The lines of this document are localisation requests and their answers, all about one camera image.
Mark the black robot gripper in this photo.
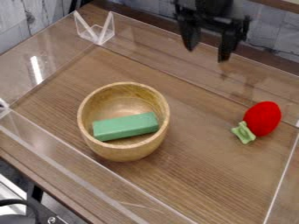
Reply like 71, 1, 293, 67
174, 0, 251, 62

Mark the red plush strawberry fruit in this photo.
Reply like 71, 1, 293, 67
231, 101, 282, 144

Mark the round wooden bowl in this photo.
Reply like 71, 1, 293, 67
78, 82, 171, 162

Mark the green rectangular block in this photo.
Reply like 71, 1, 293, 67
92, 112, 159, 142

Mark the clear acrylic tray wall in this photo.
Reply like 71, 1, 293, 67
0, 7, 299, 224

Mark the black table leg bracket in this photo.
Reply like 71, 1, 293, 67
26, 182, 78, 224

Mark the black cable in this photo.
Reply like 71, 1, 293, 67
0, 199, 39, 224

